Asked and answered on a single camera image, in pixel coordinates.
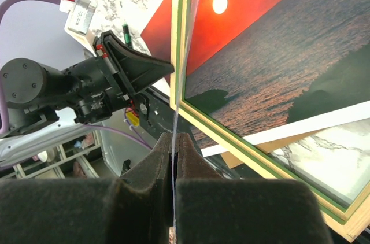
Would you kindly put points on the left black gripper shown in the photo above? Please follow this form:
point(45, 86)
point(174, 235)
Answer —
point(108, 81)

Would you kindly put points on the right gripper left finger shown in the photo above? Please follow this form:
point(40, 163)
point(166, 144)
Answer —
point(134, 208)

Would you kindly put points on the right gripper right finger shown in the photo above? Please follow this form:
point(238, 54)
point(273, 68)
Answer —
point(213, 209)

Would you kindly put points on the clear acrylic sheet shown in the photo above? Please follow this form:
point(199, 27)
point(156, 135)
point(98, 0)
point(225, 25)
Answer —
point(182, 25)

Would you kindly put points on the sunset photo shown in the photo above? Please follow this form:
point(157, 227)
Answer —
point(269, 69)

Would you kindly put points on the green wooden picture frame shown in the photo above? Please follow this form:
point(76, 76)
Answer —
point(349, 223)

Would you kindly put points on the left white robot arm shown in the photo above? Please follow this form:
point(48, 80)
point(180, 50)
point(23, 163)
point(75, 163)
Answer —
point(31, 94)

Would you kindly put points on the small green screwdriver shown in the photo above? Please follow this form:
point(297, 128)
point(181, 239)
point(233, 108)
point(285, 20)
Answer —
point(126, 34)

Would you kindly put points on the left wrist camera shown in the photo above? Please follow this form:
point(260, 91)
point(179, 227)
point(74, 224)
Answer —
point(80, 15)

